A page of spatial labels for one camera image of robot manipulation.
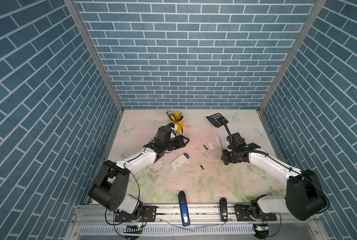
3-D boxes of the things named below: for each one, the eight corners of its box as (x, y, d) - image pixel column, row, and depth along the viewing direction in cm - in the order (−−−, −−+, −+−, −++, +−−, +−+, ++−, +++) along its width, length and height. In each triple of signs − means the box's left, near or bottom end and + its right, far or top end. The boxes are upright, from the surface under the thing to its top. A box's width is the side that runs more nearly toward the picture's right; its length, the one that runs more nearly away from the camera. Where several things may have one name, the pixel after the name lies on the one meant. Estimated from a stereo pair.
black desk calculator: (213, 129, 111) (214, 126, 108) (205, 120, 117) (206, 116, 114) (227, 123, 116) (228, 119, 112) (219, 114, 122) (220, 110, 118)
